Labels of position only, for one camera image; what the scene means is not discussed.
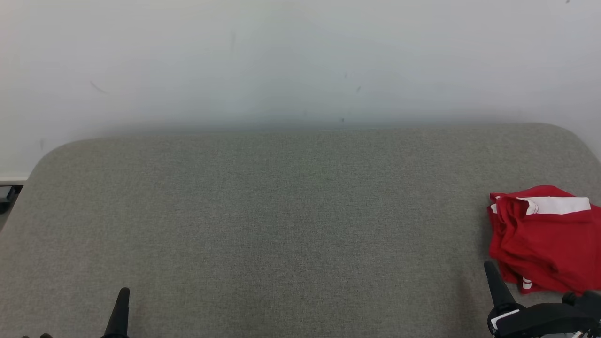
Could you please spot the dark grey box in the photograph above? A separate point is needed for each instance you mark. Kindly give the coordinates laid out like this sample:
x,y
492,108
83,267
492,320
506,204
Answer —
x,y
7,197

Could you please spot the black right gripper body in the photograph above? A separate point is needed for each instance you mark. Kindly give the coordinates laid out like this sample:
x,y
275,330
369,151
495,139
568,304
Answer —
x,y
549,319

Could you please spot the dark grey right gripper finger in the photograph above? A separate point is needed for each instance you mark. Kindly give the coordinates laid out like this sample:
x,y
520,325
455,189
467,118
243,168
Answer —
x,y
498,291

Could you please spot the red shorts with white stripe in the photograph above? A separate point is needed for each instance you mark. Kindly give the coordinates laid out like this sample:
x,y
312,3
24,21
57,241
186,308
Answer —
x,y
540,230

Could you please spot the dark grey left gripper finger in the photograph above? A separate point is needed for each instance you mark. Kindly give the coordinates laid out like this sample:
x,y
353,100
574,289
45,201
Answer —
x,y
119,319

